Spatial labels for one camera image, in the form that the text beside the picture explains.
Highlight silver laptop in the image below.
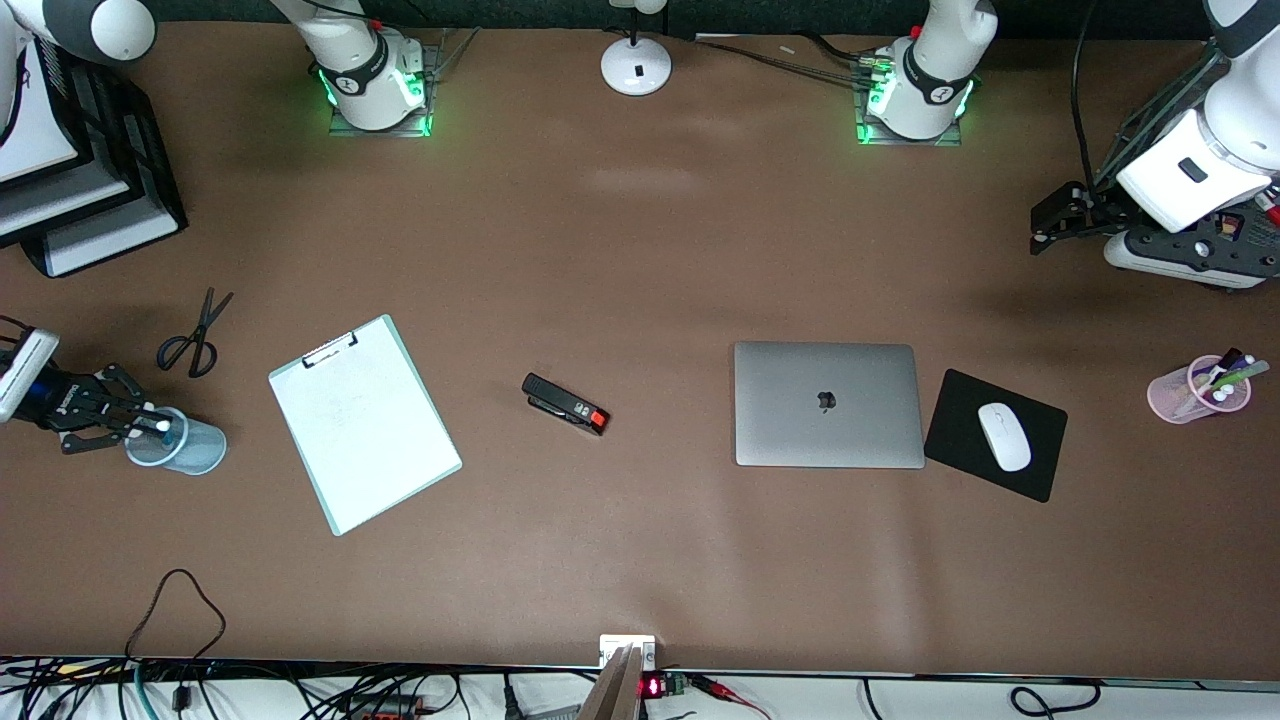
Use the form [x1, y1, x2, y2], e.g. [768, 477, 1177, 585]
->
[734, 342, 926, 469]

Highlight purple black marker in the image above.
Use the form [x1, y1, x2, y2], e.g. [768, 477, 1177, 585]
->
[1195, 347, 1257, 393]

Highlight light green marker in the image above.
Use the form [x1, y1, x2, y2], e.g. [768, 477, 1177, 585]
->
[1205, 360, 1272, 394]

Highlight light blue mesh cup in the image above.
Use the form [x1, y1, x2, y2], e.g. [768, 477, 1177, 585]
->
[124, 406, 228, 476]

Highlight black scissors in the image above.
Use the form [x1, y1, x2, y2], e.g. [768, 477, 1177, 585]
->
[156, 288, 235, 379]

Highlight white paper sheet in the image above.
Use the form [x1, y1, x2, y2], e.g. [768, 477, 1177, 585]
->
[0, 40, 81, 183]
[45, 200, 183, 278]
[0, 165, 131, 239]

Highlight pink translucent pen cup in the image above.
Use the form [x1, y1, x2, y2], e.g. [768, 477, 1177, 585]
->
[1147, 355, 1253, 425]

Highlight white computer mouse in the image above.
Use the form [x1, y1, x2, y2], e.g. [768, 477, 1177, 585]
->
[977, 402, 1033, 473]

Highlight black stacked paper tray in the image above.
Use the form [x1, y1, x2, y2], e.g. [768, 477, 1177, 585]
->
[0, 20, 189, 279]

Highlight black mouse pad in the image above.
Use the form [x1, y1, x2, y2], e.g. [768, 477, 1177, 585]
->
[923, 368, 1069, 504]

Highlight mint green clipboard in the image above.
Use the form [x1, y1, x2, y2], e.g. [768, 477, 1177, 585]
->
[268, 314, 464, 537]

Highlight white sheet with faint scribbles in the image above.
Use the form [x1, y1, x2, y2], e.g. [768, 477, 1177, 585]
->
[270, 322, 461, 531]

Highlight black stapler red tip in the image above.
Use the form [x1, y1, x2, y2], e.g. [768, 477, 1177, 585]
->
[521, 372, 611, 437]

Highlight white round-base stand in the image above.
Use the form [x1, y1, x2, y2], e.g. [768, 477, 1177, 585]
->
[600, 0, 673, 98]

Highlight black wire mesh tray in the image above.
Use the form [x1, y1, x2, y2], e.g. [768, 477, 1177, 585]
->
[1098, 45, 1280, 291]

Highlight thin black looped cable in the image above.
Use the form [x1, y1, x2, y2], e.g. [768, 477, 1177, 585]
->
[125, 568, 227, 663]

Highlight tangled black cables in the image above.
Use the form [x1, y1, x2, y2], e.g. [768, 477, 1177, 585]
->
[0, 655, 471, 720]

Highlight black cable bundle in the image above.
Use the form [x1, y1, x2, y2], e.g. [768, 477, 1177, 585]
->
[690, 33, 889, 83]

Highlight black coiled cable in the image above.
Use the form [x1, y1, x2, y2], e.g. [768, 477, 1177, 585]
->
[1008, 680, 1103, 717]

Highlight white mount plate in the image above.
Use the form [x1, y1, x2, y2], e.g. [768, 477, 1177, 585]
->
[599, 634, 657, 671]

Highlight red wire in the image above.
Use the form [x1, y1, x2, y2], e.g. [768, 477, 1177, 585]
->
[690, 674, 773, 720]

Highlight grey camera bracket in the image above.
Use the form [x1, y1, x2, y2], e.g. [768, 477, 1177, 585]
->
[578, 645, 646, 720]

